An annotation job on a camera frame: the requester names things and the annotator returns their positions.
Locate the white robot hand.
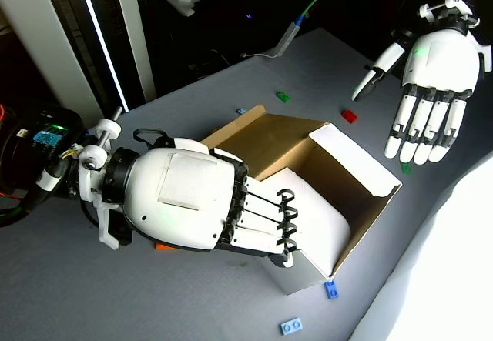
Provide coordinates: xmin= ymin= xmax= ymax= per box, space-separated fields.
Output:
xmin=122 ymin=136 xmax=300 ymax=269
xmin=351 ymin=28 xmax=483 ymax=166

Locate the white cabinet frame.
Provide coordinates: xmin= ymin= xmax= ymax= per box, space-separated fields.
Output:
xmin=0 ymin=0 xmax=157 ymax=134

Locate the bright blue toy brick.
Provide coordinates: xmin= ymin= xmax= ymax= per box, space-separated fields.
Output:
xmin=323 ymin=279 xmax=341 ymax=300

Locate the grey table cloth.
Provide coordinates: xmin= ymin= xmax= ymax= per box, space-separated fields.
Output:
xmin=0 ymin=27 xmax=493 ymax=341

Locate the clear grey cable adapter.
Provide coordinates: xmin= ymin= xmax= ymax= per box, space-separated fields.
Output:
xmin=275 ymin=16 xmax=305 ymax=58

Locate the white light strip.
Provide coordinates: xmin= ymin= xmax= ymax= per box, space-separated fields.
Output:
xmin=75 ymin=0 xmax=130 ymax=113

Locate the cardboard box with white outside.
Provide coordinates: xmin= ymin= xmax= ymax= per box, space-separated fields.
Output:
xmin=200 ymin=104 xmax=404 ymax=296

